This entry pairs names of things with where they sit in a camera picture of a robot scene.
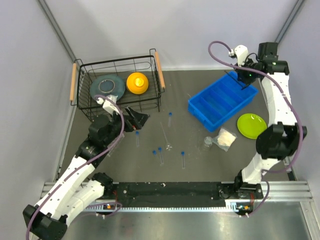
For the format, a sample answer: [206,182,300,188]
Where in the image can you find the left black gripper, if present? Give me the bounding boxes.
[103,105,150,146]

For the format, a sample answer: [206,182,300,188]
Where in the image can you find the black wire ring stand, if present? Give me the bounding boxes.
[224,70,249,90]

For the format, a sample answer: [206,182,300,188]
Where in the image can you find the glass stirring rod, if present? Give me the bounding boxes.
[160,122,173,151]

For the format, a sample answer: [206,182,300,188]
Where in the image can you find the plastic bag of cotton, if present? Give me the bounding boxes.
[212,127,237,152]

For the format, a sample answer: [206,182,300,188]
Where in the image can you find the small clear glass flask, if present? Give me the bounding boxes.
[202,136,213,151]

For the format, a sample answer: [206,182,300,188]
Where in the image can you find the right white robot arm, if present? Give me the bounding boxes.
[229,42,308,198]

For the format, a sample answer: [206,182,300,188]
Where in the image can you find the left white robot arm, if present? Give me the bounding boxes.
[22,106,150,240]

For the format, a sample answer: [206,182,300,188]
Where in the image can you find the orange ribbed bowl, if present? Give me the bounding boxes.
[126,72,149,95]

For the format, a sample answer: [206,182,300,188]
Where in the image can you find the clear test tube rack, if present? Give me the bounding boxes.
[106,143,119,157]

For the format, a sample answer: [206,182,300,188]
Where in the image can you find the blue plastic divided bin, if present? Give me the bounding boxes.
[187,71,259,132]

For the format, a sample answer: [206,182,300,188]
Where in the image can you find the blue ceramic plate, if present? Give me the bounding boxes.
[89,74,126,100]

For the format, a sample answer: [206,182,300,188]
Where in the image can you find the lime green plate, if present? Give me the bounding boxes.
[237,113,267,140]

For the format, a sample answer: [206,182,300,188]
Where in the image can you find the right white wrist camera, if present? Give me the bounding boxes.
[228,45,249,67]

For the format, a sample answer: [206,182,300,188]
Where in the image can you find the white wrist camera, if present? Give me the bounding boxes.
[228,45,249,67]
[94,94,120,115]

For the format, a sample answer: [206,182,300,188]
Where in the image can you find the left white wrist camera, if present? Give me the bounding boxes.
[94,94,120,115]

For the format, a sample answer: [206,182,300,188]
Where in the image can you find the black wire basket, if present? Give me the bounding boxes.
[69,48,166,120]

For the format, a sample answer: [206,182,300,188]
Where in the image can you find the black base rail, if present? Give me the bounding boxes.
[105,181,239,208]

